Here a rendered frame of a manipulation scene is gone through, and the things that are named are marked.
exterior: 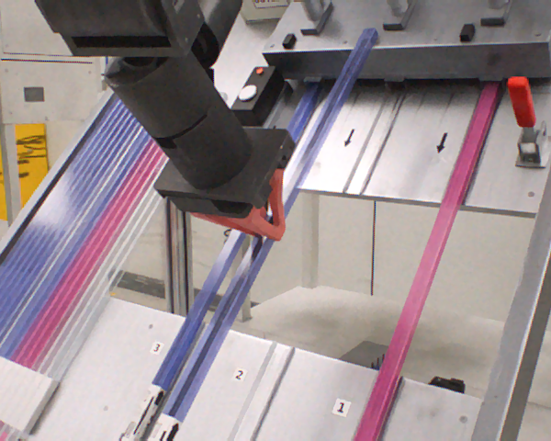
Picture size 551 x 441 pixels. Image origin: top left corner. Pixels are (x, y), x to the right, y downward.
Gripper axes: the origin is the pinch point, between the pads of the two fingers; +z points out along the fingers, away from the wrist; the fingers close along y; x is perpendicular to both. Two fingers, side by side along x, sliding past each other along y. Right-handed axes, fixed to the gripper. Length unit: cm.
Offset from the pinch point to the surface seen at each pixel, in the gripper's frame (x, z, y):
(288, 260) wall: -88, 173, 125
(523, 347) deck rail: 1.8, 9.7, -20.2
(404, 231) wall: -102, 159, 69
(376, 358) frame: -10, 53, 11
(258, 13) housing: -41.1, 8.0, 27.1
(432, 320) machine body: -30, 79, 15
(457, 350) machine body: -21, 71, 5
